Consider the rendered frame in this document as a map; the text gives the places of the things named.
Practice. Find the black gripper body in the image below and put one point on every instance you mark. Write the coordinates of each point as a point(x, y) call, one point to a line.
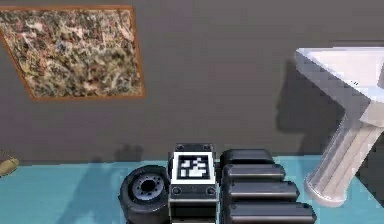
point(145, 193)

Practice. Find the tan rounded object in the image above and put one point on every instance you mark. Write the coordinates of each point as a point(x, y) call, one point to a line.
point(6, 165)

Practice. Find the white pedestal sink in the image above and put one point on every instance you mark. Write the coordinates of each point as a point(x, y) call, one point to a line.
point(346, 100)

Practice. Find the brown framed speckled picture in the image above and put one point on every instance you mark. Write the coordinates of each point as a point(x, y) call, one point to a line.
point(76, 50)

